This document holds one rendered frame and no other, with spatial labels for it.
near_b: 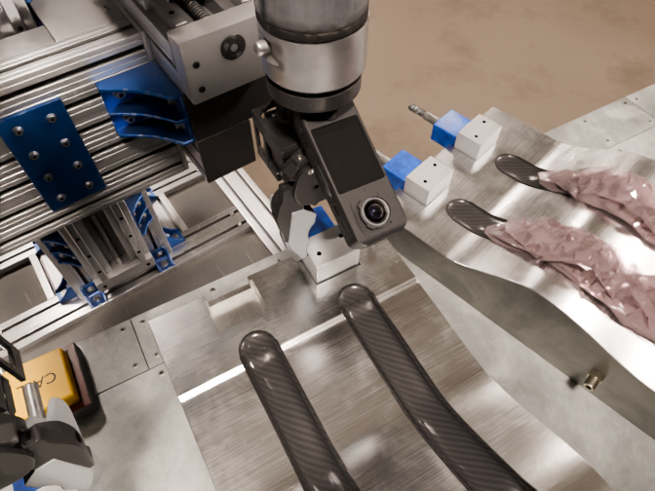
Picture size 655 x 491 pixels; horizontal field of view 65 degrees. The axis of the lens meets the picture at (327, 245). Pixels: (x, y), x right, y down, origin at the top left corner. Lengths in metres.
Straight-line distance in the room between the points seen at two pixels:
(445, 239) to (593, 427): 0.25
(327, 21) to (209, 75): 0.38
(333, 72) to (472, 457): 0.32
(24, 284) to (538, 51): 2.14
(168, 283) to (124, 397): 0.79
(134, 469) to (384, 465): 0.26
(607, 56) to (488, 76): 0.55
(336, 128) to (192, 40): 0.31
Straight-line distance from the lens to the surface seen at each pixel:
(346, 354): 0.50
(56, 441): 0.34
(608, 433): 0.64
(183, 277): 1.39
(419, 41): 2.48
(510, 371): 0.62
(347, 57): 0.36
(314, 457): 0.48
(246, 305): 0.56
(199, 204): 1.52
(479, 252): 0.61
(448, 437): 0.49
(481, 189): 0.68
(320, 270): 0.51
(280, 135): 0.44
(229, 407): 0.49
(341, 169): 0.39
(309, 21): 0.34
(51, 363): 0.62
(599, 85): 2.47
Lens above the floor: 1.35
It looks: 55 degrees down
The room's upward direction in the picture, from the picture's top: straight up
